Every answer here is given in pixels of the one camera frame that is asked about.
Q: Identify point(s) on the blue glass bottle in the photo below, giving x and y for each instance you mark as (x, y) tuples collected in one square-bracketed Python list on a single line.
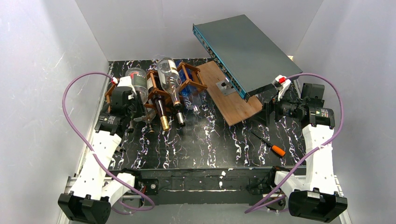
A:
[(191, 97)]

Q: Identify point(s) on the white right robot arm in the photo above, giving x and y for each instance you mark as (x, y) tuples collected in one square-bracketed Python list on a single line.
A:
[(316, 198)]

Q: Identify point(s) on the orange handled screwdriver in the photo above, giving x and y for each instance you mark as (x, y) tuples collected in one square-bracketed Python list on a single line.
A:
[(274, 148)]

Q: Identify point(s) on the clear bottle white label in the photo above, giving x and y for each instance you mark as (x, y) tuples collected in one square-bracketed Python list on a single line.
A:
[(170, 80)]

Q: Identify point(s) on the wooden board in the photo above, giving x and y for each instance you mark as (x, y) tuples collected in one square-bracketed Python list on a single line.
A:
[(231, 106)]

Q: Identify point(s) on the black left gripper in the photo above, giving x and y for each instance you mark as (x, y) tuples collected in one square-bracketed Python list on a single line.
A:
[(136, 109)]

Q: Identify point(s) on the teal network switch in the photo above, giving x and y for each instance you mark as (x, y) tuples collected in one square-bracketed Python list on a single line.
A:
[(248, 58)]

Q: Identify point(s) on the clear glass bottle dark label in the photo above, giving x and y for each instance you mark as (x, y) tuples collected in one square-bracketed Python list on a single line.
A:
[(139, 82)]

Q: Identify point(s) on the metal bracket on board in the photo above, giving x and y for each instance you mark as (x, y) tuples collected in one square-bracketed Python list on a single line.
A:
[(225, 87)]

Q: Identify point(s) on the dark bottle gold cap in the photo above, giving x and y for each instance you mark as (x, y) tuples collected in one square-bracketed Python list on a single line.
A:
[(159, 101)]

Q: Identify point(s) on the dark bottle black cap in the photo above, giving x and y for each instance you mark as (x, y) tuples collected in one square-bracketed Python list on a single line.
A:
[(180, 117)]

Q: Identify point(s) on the black base beam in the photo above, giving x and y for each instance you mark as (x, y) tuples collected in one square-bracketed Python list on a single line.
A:
[(203, 185)]

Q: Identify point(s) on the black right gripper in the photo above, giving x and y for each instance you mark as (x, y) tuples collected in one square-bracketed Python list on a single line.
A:
[(269, 109)]

